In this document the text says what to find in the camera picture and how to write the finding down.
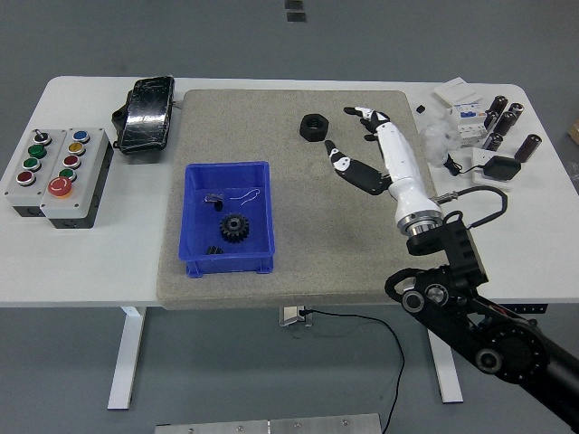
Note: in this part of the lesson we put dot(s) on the large black hex nut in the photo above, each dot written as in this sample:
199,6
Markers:
313,127

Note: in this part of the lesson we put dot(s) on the small metal clip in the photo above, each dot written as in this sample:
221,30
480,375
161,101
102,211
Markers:
213,197

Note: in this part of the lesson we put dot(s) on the grey-brown foam mat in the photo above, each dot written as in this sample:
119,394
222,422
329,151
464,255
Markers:
316,271

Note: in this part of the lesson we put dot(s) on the white flat switch panel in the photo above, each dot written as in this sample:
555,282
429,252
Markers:
458,92

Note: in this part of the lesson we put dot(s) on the white square panel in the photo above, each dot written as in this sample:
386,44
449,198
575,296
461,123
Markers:
479,156

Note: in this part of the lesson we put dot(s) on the white table leg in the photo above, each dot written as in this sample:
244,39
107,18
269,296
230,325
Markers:
126,357
448,380

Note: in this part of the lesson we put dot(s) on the black wrapped electronic device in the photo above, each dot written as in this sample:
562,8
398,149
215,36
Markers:
145,113

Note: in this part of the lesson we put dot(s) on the crumpled clear plastic bag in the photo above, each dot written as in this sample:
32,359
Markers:
436,142

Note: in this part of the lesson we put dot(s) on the blue plastic box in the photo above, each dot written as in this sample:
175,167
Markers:
203,226

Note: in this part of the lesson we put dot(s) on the small black square chip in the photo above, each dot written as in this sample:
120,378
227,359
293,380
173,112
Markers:
421,109

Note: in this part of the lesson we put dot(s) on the grey emergency stop button box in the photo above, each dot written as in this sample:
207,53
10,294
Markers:
86,190

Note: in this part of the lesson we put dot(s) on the silver socket under table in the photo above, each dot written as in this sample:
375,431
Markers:
291,315

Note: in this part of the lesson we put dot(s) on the white circuit breaker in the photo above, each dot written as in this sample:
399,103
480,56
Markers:
468,119

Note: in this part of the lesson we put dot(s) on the large black gear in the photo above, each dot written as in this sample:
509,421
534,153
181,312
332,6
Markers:
235,228

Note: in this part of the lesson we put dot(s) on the dark cylindrical capacitor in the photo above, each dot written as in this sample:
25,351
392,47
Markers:
528,148
515,110
493,142
506,123
499,104
490,121

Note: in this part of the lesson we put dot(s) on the grey metal plate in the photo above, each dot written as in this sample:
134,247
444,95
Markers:
267,425

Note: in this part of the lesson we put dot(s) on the small black hex nut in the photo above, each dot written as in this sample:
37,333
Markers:
370,127

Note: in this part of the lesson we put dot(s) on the grey selector switch button box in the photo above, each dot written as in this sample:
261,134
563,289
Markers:
18,190

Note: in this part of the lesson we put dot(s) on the small black gear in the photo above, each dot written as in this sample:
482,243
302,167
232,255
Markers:
215,250

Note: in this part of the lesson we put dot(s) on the dark floor plate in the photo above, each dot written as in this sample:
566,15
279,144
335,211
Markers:
294,4
296,16

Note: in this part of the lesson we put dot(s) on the brown cardboard box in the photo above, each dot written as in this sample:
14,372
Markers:
574,131

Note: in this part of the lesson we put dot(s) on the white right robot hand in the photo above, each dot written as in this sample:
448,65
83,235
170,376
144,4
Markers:
400,163

